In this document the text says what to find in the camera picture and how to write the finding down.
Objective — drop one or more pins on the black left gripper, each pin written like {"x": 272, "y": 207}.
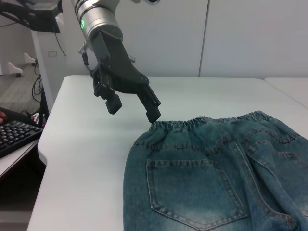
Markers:
{"x": 120, "y": 65}

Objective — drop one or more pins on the blue denim shorts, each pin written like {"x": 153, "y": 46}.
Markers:
{"x": 192, "y": 180}

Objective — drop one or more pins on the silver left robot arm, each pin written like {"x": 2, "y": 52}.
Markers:
{"x": 96, "y": 14}

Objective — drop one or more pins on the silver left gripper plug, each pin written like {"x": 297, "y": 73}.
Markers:
{"x": 83, "y": 48}

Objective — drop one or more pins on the black stand leg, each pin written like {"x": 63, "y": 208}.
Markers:
{"x": 44, "y": 108}

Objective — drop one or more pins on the white caster leg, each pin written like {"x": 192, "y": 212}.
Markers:
{"x": 30, "y": 59}
{"x": 15, "y": 68}

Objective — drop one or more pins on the black computer keyboard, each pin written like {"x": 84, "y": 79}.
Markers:
{"x": 16, "y": 137}

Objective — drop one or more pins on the white wall outlet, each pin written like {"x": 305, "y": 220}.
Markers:
{"x": 52, "y": 53}

